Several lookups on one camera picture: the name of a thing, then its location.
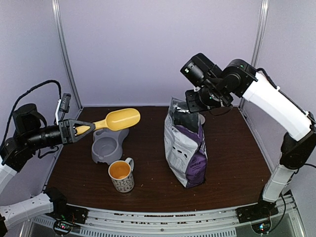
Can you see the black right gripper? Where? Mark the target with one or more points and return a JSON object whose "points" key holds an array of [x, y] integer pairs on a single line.
{"points": [[193, 104]]}

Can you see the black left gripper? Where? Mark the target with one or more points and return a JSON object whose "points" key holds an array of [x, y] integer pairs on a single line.
{"points": [[70, 131]]}

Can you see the yellow plastic scoop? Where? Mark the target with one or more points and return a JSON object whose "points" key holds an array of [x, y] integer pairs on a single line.
{"points": [[119, 120]]}

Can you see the purple pet food bag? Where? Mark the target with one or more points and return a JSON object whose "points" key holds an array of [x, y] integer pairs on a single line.
{"points": [[184, 144]]}

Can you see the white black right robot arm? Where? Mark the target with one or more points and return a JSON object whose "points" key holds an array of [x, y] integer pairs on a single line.
{"points": [[216, 88]]}

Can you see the right arm base board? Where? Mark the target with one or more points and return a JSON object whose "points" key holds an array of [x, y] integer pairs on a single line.
{"points": [[258, 217]]}

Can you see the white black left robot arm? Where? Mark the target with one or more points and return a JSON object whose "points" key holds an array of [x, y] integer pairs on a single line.
{"points": [[32, 134]]}

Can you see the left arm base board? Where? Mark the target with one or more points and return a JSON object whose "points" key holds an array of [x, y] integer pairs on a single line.
{"points": [[70, 220]]}

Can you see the grey double pet feeder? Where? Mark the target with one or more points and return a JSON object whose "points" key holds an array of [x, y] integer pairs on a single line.
{"points": [[107, 145]]}

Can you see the dark blue white bowl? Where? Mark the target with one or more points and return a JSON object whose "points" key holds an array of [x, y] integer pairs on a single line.
{"points": [[202, 119]]}

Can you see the white mug yellow inside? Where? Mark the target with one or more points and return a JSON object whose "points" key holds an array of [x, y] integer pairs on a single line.
{"points": [[121, 174]]}

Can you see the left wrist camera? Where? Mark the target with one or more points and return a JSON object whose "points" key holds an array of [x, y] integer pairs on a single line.
{"points": [[65, 103]]}

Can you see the aluminium front rail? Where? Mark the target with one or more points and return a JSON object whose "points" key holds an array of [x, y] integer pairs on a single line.
{"points": [[209, 223]]}

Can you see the left aluminium corner post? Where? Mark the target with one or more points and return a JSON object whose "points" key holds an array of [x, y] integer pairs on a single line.
{"points": [[64, 51]]}

